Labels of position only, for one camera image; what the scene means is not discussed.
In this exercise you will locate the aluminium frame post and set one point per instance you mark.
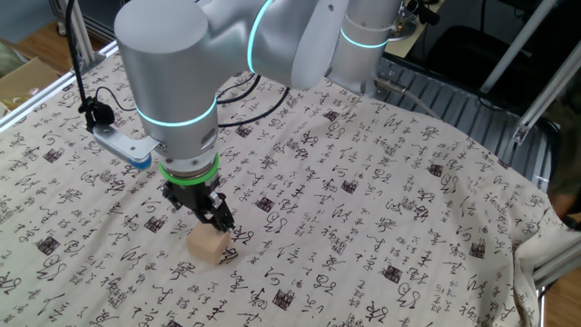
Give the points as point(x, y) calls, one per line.
point(544, 95)
point(86, 54)

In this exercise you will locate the beige calligraphy print tablecloth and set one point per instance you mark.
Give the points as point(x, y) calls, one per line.
point(363, 227)

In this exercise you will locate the pale green bag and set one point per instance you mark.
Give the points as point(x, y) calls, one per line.
point(9, 59)

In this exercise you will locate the brown cardboard box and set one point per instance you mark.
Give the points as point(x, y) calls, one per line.
point(27, 82)

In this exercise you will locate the small wooden block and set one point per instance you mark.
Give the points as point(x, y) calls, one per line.
point(206, 247)

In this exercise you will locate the grey diagonal pole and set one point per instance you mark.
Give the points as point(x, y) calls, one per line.
point(517, 47)

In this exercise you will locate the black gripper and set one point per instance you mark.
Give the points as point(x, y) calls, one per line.
point(195, 195)

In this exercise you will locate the aluminium table edge rail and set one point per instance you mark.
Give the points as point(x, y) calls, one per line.
point(54, 88)
point(558, 265)

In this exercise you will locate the dark metal cabinet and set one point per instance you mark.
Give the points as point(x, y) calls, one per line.
point(100, 13)

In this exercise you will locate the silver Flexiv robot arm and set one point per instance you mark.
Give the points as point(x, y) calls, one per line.
point(181, 82)

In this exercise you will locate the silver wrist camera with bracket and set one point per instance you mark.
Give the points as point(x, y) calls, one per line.
point(122, 145)

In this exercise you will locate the black office chair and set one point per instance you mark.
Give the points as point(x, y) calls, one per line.
point(476, 63)

